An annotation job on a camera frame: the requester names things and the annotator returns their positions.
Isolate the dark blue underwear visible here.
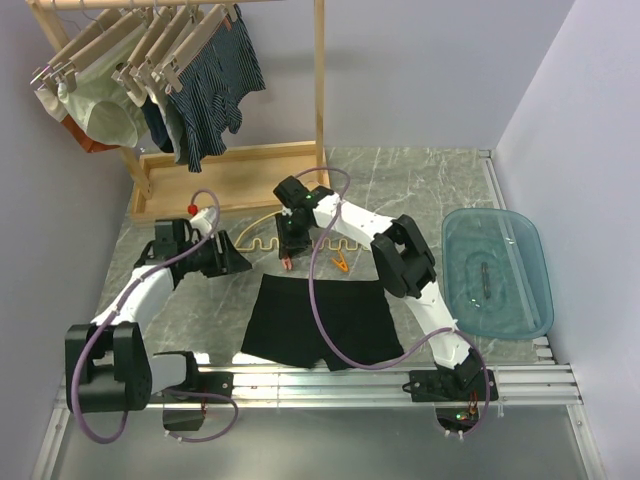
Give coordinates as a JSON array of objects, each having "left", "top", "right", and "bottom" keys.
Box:
[{"left": 140, "top": 97, "right": 174, "bottom": 153}]

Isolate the aluminium mounting rail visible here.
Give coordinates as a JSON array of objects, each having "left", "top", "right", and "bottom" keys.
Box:
[{"left": 53, "top": 363, "right": 584, "bottom": 410}]

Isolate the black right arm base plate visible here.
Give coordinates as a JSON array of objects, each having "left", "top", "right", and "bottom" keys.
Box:
[{"left": 402, "top": 370, "right": 486, "bottom": 403}]

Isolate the wooden clothes rack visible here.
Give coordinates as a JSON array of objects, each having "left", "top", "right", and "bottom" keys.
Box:
[{"left": 25, "top": 0, "right": 335, "bottom": 225}]

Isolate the black boxer underwear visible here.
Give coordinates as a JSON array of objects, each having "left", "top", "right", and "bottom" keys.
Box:
[{"left": 241, "top": 275, "right": 404, "bottom": 371}]

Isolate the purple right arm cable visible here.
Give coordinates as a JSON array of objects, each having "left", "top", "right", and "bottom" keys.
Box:
[{"left": 292, "top": 167, "right": 491, "bottom": 442}]

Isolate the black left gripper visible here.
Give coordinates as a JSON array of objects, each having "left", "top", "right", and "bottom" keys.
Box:
[{"left": 179, "top": 230, "right": 252, "bottom": 278}]

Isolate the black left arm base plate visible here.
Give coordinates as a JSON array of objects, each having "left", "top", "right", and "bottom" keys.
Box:
[{"left": 151, "top": 371, "right": 234, "bottom": 405}]

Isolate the beige clip hanger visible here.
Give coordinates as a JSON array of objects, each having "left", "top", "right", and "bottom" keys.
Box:
[{"left": 145, "top": 2, "right": 238, "bottom": 90}]

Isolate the yellow wavy clip hanger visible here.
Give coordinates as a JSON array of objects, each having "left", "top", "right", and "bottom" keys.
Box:
[{"left": 232, "top": 212, "right": 374, "bottom": 254}]

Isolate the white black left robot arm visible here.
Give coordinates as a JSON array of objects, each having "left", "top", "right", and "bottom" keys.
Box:
[{"left": 65, "top": 219, "right": 252, "bottom": 413}]

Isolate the light green underwear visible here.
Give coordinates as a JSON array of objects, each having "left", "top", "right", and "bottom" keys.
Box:
[{"left": 57, "top": 27, "right": 147, "bottom": 148}]

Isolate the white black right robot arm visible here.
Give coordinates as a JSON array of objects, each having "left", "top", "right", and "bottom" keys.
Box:
[{"left": 273, "top": 176, "right": 491, "bottom": 401}]

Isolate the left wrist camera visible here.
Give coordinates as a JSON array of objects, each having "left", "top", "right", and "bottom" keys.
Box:
[{"left": 187, "top": 204, "right": 219, "bottom": 237}]

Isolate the translucent blue plastic bin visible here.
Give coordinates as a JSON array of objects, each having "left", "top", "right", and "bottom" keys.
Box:
[{"left": 442, "top": 208, "right": 554, "bottom": 340}]

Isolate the orange clothes peg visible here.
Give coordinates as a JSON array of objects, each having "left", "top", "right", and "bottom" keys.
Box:
[{"left": 331, "top": 251, "right": 350, "bottom": 273}]

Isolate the orange underwear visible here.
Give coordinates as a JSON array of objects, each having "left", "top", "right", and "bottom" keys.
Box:
[{"left": 61, "top": 115, "right": 119, "bottom": 153}]

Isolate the navy striped boxer underwear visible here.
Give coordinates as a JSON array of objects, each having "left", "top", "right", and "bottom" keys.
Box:
[{"left": 167, "top": 3, "right": 266, "bottom": 173}]

